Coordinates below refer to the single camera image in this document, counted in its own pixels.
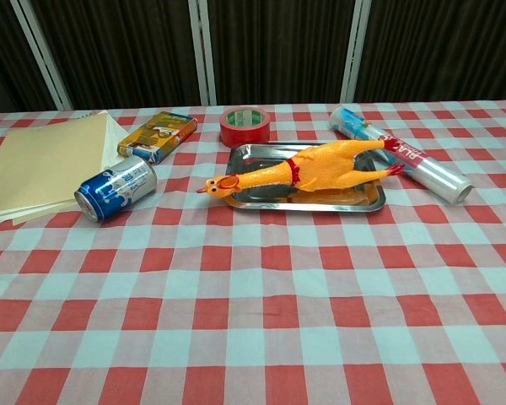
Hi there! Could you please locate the blue and silver drink can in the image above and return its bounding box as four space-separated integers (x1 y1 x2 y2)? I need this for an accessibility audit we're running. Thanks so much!
73 154 159 224

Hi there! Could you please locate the rectangular stainless steel tray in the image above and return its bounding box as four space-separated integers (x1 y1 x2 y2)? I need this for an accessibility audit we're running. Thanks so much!
225 143 386 213

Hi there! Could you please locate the yellow rubber chicken toy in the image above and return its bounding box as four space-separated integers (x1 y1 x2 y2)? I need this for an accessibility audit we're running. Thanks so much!
196 138 406 199

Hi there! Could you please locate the yellow and blue carton box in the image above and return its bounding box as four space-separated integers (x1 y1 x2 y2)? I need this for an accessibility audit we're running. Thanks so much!
116 111 198 165

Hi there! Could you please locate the white metal frame post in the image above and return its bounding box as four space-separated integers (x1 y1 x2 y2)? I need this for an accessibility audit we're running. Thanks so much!
11 0 73 111
339 0 372 104
187 0 218 106

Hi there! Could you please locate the stack of beige paper sheets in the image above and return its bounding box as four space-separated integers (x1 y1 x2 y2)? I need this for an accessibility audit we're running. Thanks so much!
0 110 130 227

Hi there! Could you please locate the red tape roll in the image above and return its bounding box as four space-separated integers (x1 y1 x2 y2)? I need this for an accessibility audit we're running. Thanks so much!
218 107 272 149

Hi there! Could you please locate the red white checkered tablecloth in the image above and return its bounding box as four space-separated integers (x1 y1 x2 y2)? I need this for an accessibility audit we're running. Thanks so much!
0 99 506 405

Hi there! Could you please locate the plastic food wrap roll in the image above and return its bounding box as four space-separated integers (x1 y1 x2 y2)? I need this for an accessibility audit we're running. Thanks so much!
329 105 476 207

